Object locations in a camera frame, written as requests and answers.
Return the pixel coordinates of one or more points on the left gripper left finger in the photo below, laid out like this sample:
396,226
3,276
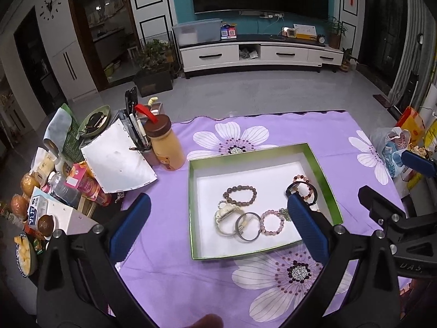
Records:
79,285

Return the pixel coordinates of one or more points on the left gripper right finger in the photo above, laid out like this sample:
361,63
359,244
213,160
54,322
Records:
372,299

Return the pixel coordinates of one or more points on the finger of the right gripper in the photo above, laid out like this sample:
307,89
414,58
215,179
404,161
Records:
426,167
381,210

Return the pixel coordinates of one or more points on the person's left hand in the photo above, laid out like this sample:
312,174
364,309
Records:
208,321

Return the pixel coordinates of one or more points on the white plastic bag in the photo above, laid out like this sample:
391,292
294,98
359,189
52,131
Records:
390,143

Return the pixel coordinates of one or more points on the orange snack bag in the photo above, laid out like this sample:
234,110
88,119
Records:
411,120

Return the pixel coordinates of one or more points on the white small box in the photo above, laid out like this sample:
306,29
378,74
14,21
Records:
65,218

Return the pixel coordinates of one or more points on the purple floral tablecloth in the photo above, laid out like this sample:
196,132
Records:
261,289

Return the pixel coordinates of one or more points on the pink yogurt cup pack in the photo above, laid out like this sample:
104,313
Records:
80,178

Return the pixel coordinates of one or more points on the white paper sheet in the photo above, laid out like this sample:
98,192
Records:
116,166

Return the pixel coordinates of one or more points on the silver metal bangle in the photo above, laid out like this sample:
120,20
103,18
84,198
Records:
248,227

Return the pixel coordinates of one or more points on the green cardboard box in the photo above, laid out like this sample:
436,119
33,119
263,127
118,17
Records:
269,172

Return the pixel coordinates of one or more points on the light blue folded cloth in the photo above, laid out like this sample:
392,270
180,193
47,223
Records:
56,133

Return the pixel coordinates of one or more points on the potted plant right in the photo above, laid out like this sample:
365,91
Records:
336,29

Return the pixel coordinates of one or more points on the small alarm clock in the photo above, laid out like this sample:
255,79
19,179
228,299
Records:
321,39

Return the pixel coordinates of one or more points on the pen holder with pens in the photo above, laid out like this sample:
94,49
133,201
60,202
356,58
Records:
134,126

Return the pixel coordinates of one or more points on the bear print drink bottle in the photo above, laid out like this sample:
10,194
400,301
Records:
165,143

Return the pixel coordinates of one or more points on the white tv cabinet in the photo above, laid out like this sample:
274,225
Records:
251,50

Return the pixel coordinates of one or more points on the potted green plant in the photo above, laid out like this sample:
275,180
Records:
156,61

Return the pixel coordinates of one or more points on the translucent plastic storage bin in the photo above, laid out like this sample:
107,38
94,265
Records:
197,32

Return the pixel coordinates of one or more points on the deer wall clock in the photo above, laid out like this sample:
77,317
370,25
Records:
49,9

